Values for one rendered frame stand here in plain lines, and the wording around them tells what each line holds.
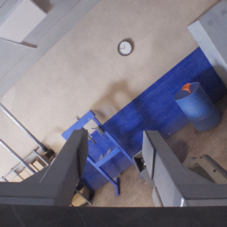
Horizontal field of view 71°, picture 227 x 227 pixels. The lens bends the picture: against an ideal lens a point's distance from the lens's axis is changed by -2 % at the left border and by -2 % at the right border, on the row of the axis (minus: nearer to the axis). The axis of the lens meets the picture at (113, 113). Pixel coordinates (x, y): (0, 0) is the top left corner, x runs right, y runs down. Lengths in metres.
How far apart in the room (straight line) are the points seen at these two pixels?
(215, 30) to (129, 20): 1.69
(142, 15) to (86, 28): 1.21
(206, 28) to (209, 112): 1.59
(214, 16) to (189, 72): 1.15
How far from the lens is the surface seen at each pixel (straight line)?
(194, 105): 3.49
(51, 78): 4.00
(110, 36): 3.82
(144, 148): 0.16
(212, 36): 3.80
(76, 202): 4.72
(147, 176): 3.02
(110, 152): 3.68
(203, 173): 1.18
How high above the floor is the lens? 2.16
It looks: 12 degrees down
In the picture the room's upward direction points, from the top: 41 degrees counter-clockwise
